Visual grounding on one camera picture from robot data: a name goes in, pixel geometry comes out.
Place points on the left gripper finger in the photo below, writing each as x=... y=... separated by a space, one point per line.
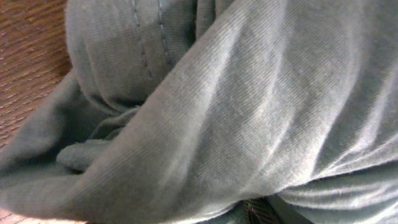
x=259 y=211

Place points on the light blue t-shirt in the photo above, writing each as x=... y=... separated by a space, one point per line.
x=179 y=111

